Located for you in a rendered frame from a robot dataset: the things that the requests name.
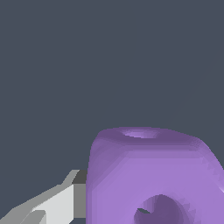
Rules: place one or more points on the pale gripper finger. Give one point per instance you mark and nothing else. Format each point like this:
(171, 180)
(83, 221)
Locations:
(55, 201)

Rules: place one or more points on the purple rounded cube with holes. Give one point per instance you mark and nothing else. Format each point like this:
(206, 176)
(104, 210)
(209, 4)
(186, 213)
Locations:
(157, 175)

